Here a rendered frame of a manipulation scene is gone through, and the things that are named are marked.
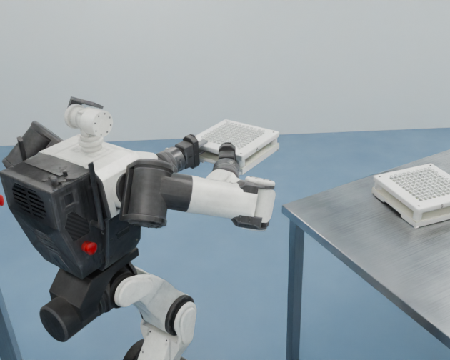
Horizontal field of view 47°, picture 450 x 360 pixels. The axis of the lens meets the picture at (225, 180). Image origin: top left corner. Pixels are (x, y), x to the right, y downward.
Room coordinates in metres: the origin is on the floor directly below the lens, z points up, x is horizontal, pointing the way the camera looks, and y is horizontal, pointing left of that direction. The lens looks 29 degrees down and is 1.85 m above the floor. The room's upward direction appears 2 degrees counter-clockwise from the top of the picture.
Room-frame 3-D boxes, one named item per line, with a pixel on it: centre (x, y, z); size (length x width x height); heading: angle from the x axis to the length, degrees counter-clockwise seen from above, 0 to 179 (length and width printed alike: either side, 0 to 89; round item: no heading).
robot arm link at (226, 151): (1.51, -0.01, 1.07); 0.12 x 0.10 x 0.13; 175
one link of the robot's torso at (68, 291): (1.16, 0.39, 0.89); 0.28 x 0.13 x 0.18; 143
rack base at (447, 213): (1.52, -0.68, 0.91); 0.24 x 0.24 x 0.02; 18
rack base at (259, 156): (1.73, -0.04, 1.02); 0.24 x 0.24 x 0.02; 53
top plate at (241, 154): (1.73, -0.04, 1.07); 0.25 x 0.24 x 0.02; 53
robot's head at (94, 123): (1.23, 0.33, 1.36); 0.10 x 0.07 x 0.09; 53
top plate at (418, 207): (1.52, -0.68, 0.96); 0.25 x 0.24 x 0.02; 18
